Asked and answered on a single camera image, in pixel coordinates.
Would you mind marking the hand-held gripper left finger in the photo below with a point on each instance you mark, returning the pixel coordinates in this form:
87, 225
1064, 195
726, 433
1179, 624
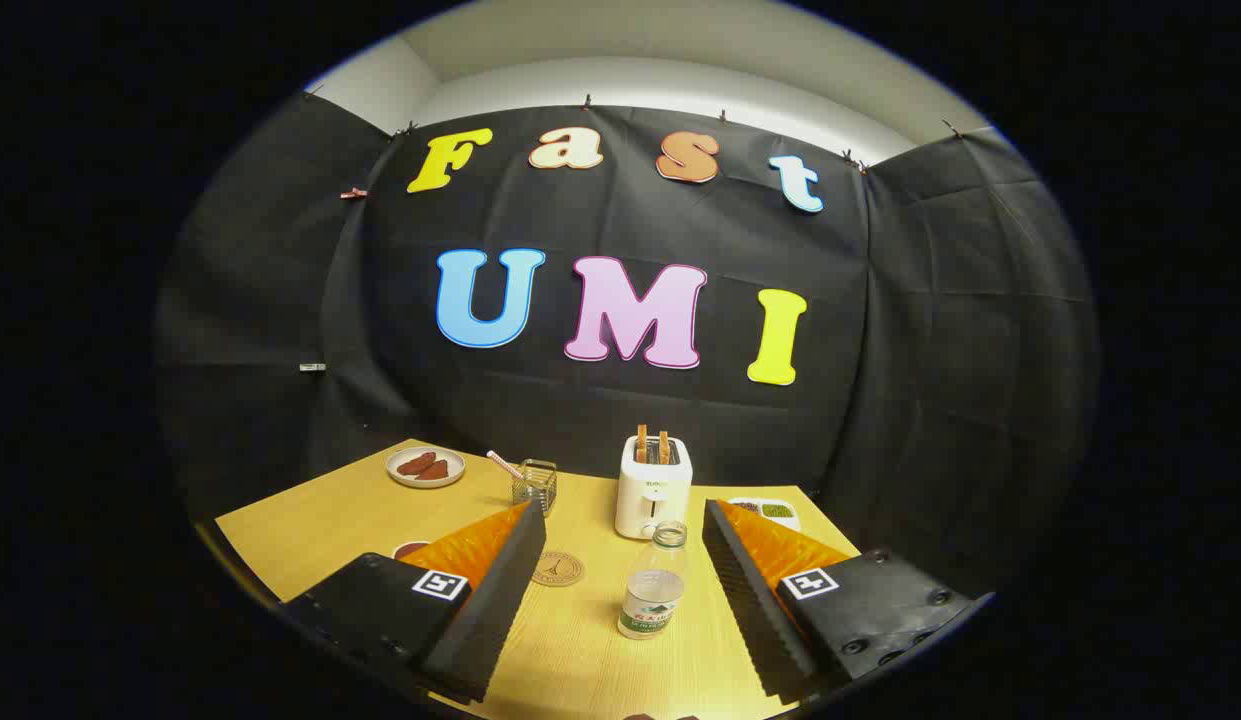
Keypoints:
490, 610

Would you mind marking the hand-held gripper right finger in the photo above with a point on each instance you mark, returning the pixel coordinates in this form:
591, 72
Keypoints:
750, 600

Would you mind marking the round cork coaster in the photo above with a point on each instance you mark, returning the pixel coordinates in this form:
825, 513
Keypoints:
558, 569

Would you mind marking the clear plastic juice bottle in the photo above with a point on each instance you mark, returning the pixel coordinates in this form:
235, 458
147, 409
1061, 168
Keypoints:
652, 590

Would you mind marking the cream cup with red inside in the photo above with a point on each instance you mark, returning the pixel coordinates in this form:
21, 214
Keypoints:
410, 548

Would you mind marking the white divided spice dish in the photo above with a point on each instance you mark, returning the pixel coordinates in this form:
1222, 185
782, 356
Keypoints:
775, 512

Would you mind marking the white toaster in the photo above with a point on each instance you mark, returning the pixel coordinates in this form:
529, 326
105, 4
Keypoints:
650, 500

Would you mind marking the red striped straw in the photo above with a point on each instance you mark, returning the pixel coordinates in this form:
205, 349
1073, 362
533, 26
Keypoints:
502, 463

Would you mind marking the red sausage piece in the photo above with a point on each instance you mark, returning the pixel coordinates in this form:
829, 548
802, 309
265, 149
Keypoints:
415, 464
435, 470

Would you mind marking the white round plate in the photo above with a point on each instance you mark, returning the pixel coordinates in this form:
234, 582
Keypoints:
405, 478

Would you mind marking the wooden table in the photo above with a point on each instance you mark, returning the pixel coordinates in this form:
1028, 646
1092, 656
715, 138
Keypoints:
330, 520

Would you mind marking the black backdrop cloth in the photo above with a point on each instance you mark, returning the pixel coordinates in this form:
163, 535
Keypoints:
630, 415

